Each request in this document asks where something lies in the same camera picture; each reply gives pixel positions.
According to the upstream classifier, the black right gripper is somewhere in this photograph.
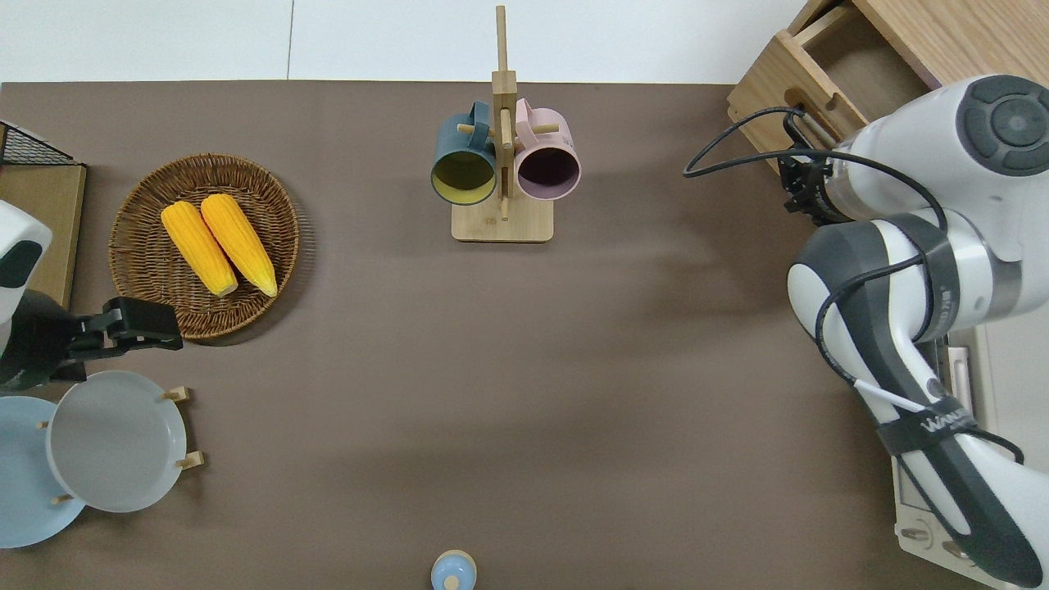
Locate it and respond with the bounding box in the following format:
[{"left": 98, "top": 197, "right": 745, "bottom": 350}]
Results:
[{"left": 778, "top": 111, "right": 858, "bottom": 228}]

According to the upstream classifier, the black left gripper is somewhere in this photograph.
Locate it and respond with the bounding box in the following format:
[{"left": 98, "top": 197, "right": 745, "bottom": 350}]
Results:
[{"left": 0, "top": 290, "right": 184, "bottom": 391}]

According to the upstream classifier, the wooden drawer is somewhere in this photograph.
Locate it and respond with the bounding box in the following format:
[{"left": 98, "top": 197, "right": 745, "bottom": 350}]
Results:
[{"left": 727, "top": 3, "right": 945, "bottom": 178}]

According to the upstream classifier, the wooden drawer cabinet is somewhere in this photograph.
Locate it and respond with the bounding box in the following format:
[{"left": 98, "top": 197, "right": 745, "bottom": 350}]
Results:
[{"left": 851, "top": 0, "right": 1049, "bottom": 93}]

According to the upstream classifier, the round wicker basket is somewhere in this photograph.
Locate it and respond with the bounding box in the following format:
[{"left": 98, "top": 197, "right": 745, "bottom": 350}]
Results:
[{"left": 108, "top": 152, "right": 302, "bottom": 342}]

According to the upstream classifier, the yellow corn cob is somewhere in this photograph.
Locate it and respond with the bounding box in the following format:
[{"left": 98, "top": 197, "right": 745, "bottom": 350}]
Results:
[
  {"left": 200, "top": 193, "right": 279, "bottom": 297},
  {"left": 160, "top": 201, "right": 239, "bottom": 297}
]

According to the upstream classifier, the grey plate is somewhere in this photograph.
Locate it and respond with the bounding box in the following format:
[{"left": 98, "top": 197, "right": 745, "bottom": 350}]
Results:
[{"left": 46, "top": 370, "right": 188, "bottom": 515}]

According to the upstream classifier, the wooden dish rack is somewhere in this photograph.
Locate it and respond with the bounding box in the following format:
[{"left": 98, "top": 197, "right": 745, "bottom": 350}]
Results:
[{"left": 36, "top": 384, "right": 205, "bottom": 506}]

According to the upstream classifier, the light blue plate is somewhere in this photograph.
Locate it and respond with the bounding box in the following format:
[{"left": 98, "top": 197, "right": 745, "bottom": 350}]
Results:
[{"left": 0, "top": 395, "right": 88, "bottom": 549}]

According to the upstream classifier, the pink mug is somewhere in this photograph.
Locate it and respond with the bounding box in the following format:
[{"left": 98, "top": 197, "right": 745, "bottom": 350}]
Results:
[{"left": 514, "top": 98, "right": 583, "bottom": 202}]

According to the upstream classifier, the wooden mug tree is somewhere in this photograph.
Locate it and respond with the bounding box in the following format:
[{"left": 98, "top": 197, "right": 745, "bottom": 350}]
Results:
[{"left": 452, "top": 6, "right": 555, "bottom": 243}]

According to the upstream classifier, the teal mug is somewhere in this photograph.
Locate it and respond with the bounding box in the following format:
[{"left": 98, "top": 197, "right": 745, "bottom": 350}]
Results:
[{"left": 430, "top": 100, "right": 499, "bottom": 207}]

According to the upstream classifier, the brown table mat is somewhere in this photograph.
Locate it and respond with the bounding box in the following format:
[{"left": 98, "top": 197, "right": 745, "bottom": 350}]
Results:
[{"left": 0, "top": 80, "right": 988, "bottom": 590}]

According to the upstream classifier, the silver toaster oven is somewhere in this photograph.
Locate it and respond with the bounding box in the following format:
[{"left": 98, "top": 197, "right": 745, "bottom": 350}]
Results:
[{"left": 891, "top": 326, "right": 999, "bottom": 576}]

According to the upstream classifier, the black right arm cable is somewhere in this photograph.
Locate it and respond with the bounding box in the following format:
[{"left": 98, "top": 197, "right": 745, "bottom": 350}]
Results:
[{"left": 682, "top": 106, "right": 1027, "bottom": 525}]

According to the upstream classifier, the grid pattern wire shelf box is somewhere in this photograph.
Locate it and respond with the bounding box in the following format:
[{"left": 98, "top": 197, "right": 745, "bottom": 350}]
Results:
[{"left": 0, "top": 120, "right": 88, "bottom": 311}]

